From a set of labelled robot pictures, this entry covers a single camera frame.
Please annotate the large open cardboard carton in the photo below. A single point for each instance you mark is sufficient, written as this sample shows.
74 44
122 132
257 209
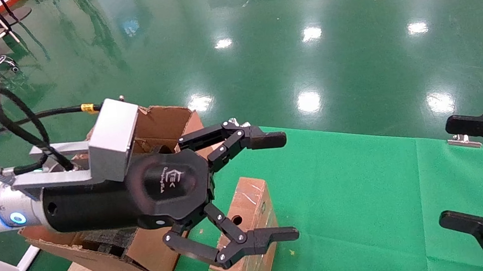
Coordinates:
151 259

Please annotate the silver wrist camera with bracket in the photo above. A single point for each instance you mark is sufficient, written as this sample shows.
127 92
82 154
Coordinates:
114 132

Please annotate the green cloth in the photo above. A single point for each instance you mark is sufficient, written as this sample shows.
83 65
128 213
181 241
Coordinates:
359 208

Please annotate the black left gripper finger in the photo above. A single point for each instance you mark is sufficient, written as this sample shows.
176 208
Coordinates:
258 241
265 140

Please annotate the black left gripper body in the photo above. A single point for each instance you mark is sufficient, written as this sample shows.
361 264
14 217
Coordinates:
95 206

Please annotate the small taped cardboard box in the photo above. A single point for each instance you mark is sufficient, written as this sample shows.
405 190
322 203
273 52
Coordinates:
251 198

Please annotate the black round stand base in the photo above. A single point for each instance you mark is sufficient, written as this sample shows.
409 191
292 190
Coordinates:
18 14

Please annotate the silver binder clip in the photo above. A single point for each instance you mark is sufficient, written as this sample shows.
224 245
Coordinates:
234 122
462 141

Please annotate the black foam block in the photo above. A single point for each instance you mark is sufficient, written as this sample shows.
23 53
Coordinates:
108 244

